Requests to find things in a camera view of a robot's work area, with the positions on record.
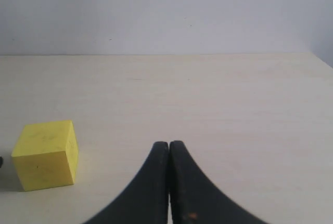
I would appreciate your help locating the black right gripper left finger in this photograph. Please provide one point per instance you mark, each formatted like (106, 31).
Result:
(146, 198)

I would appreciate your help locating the yellow foam cube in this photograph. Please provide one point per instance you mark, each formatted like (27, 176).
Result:
(46, 155)

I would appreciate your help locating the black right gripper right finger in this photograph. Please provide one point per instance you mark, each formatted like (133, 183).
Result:
(194, 198)

